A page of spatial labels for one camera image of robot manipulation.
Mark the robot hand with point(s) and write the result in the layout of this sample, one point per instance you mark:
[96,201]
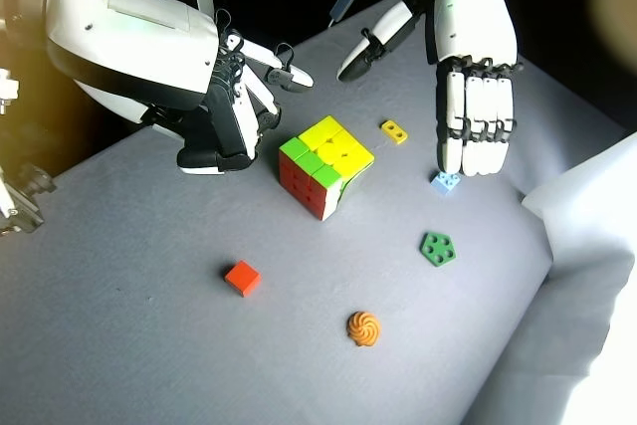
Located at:
[129,42]
[473,22]

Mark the multicoloured puzzle cube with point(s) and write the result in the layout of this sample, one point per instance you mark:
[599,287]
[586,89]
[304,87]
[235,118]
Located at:
[323,161]

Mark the orange square block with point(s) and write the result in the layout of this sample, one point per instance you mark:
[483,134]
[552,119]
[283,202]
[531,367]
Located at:
[243,276]

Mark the yellow two-hole block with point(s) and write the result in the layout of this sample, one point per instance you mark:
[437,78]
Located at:
[394,132]

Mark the light blue toy brick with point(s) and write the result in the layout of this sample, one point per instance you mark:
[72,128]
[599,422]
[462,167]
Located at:
[444,186]

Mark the green pentagon block with holes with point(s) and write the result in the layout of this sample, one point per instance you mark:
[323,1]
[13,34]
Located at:
[438,248]

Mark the white sheet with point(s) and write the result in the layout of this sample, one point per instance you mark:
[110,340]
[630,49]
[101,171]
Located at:
[587,226]

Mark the grey table cloth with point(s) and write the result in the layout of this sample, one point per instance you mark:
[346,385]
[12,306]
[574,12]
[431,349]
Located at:
[199,345]

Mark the orange swirl cookie toy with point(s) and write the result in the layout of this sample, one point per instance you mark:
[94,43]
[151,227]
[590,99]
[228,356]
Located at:
[364,328]

